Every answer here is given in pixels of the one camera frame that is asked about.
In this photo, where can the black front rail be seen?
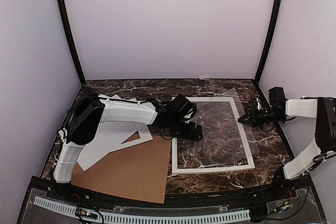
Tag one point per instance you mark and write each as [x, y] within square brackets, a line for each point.
[254, 196]

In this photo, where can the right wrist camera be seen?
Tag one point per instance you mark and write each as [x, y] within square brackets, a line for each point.
[258, 103]

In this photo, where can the white picture frame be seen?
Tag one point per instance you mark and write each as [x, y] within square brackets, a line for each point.
[174, 161]

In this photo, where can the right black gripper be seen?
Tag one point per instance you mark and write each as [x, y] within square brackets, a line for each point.
[253, 123]

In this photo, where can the dark landscape photo print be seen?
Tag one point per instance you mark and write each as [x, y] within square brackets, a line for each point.
[108, 138]

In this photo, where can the black corner post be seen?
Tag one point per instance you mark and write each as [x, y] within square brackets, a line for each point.
[70, 41]
[268, 41]

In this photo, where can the small green circuit board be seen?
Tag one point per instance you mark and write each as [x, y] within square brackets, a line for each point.
[85, 214]

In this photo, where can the white slotted cable duct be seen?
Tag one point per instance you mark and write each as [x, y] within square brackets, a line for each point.
[112, 217]

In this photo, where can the clear acrylic sheet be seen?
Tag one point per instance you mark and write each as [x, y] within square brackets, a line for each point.
[249, 140]

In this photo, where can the brown cardboard backing board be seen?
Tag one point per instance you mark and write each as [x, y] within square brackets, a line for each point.
[138, 172]

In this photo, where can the right black corner post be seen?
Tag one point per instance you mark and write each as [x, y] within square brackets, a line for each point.
[268, 41]

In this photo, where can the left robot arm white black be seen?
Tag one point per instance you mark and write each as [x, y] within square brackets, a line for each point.
[92, 109]

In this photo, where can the left black corner post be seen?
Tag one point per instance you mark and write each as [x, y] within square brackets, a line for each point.
[70, 41]

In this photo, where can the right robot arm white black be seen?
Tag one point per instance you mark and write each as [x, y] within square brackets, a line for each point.
[312, 132]

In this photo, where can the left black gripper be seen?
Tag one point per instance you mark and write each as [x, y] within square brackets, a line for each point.
[188, 134]

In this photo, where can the white mat board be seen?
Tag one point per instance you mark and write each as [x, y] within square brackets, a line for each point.
[141, 135]

